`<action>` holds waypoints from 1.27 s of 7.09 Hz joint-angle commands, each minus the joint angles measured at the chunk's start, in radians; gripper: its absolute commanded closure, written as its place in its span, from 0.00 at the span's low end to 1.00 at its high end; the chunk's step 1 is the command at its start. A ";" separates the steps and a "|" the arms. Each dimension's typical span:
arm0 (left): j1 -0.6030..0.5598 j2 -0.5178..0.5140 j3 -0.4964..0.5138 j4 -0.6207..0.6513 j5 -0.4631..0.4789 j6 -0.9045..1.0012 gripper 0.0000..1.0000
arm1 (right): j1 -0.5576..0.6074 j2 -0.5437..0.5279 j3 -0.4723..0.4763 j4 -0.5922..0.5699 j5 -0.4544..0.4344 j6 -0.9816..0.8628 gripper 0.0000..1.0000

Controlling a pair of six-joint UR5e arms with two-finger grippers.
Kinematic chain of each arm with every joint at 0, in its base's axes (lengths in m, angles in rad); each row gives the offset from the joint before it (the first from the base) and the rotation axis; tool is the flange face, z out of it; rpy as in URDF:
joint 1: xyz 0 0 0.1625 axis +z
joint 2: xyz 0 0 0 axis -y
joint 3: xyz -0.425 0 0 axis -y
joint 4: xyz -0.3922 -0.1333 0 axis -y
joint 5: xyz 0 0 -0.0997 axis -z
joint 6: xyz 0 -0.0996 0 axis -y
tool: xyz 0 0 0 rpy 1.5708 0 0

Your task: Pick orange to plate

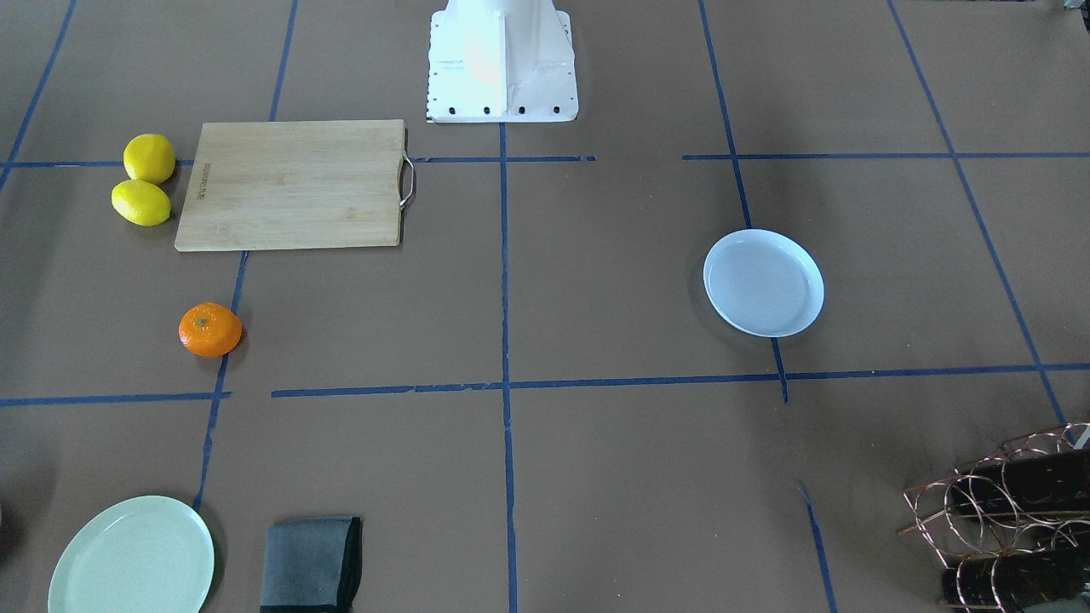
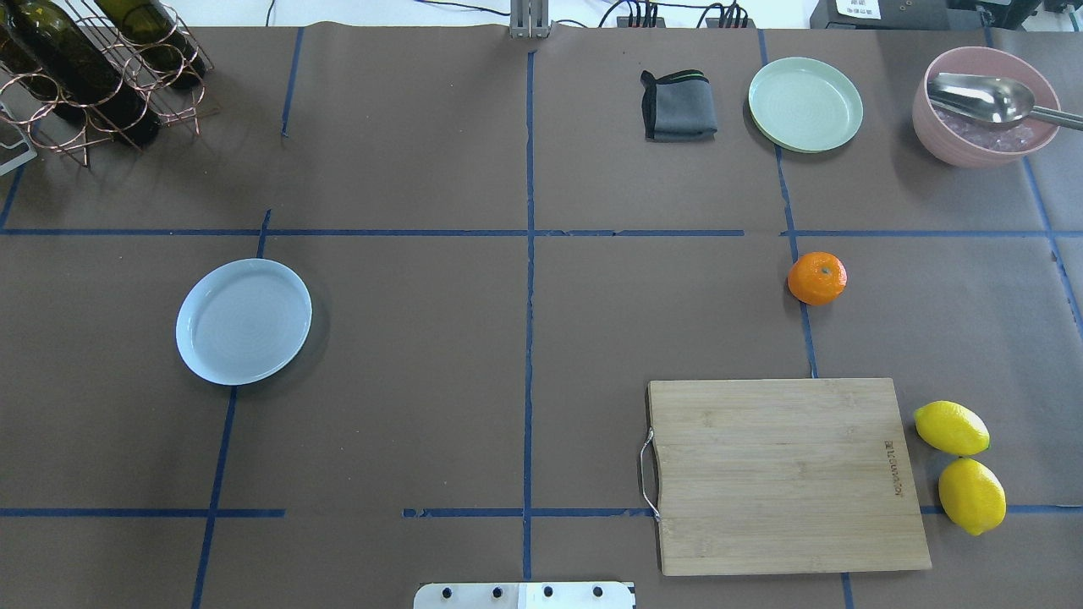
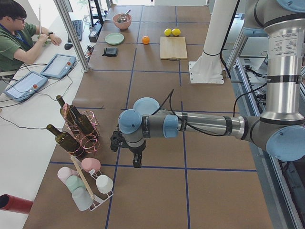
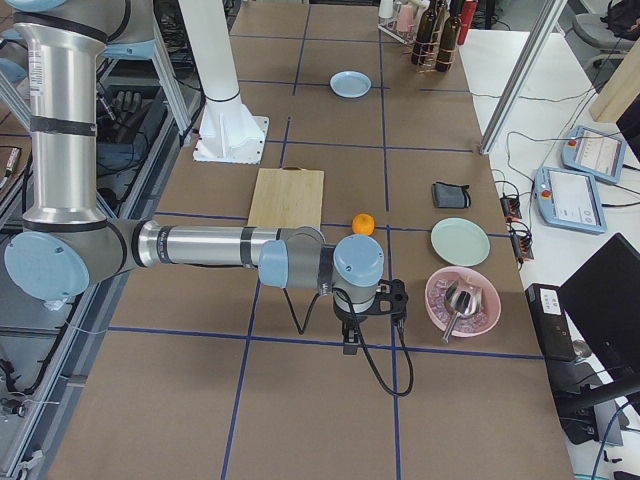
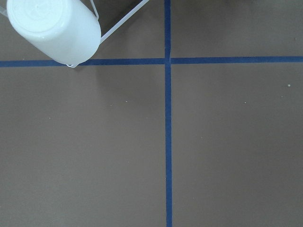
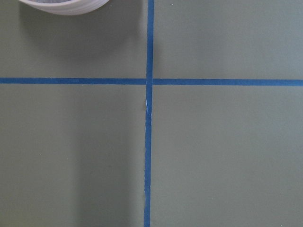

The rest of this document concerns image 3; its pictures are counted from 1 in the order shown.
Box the yellow lemon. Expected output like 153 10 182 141
164 28 172 37
172 28 181 36

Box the person in green shirt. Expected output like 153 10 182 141
0 0 61 72

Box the red cylinder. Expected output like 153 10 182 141
0 194 33 214

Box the black power box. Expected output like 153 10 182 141
88 23 102 43

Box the pale pink cup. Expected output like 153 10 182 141
57 167 78 184

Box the teach pendant far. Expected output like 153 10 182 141
41 53 76 79

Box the black pouch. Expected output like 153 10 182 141
102 47 118 57

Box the dark wine bottle front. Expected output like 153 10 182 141
46 124 86 159

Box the teach pendant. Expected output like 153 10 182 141
41 53 76 79
4 71 48 102

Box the metal scoop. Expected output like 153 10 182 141
117 9 131 23

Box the aluminium frame post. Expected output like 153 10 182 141
54 0 89 73

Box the wooden cutting board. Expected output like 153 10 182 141
160 36 188 60

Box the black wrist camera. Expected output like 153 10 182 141
110 130 124 152

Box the green cup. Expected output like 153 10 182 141
65 175 85 193

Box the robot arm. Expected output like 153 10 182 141
111 0 305 168

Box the dark wine bottle back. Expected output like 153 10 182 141
56 95 75 126

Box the pink bowl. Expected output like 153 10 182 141
112 13 132 30

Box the white wire cup rack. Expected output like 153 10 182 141
71 156 113 211

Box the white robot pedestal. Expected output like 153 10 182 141
189 0 239 84

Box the wooden rack handle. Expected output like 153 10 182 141
70 156 95 200

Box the copper wire bottle rack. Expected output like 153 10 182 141
65 110 101 155

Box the green plate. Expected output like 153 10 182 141
105 33 124 45

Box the teach pendant near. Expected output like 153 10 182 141
4 71 48 102

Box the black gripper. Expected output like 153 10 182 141
126 140 146 168

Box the dark wine bottle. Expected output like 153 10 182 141
56 95 75 126
69 105 95 135
46 124 86 159

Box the yellow lemon right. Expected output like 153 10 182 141
172 28 181 36

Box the white cup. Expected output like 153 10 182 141
96 175 113 194

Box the orange fruit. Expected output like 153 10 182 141
142 36 150 45

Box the black keyboard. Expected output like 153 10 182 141
71 20 83 41

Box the dark wine bottle middle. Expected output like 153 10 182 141
69 105 95 135

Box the yellow lemon left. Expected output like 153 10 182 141
164 28 172 37

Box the grey cup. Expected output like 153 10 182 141
71 187 93 211

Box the black computer mouse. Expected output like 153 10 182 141
64 43 73 50

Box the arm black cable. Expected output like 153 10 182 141
159 89 269 137

